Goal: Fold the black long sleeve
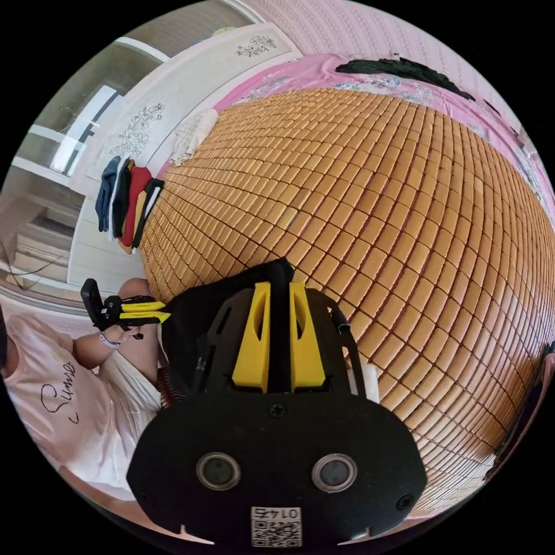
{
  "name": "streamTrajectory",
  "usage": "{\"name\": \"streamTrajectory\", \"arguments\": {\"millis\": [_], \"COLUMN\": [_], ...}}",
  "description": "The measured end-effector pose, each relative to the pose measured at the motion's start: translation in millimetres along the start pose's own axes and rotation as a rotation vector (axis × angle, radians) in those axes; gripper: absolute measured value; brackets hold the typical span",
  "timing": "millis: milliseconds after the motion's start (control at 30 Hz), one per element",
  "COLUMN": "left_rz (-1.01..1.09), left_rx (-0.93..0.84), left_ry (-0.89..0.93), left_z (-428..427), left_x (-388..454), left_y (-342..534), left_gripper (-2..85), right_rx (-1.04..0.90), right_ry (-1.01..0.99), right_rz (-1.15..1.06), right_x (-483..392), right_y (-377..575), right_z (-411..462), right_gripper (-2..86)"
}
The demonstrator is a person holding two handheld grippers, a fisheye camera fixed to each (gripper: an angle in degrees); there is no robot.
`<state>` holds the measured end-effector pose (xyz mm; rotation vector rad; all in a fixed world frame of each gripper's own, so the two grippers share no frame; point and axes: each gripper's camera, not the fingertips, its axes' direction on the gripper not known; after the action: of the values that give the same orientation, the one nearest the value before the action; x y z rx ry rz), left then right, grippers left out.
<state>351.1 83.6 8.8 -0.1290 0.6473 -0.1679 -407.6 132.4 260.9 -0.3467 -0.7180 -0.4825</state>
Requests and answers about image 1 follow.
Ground window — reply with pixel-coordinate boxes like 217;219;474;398
10;36;170;179

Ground pile of clothes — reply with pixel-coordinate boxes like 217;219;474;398
95;155;165;256

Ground person's left forearm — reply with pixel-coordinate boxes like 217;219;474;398
72;332;121;375

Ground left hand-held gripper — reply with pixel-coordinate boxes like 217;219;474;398
92;294;172;335

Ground person's left hand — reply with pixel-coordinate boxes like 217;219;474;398
103;325;146;347

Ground white knitted cloth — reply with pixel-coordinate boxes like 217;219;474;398
169;108;220;168

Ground bed with woven mat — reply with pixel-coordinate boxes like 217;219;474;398
67;21;554;521

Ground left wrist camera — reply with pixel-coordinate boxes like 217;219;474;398
80;278;106;328

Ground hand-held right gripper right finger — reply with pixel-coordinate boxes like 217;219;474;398
289;281;325;389

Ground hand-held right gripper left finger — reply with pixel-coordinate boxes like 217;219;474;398
231;281;272;390

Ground person's body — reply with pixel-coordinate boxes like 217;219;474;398
0;277;175;502

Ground black garment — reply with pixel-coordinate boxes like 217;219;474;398
335;56;476;102

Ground black long sleeve shirt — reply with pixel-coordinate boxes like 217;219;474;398
161;257;301;393

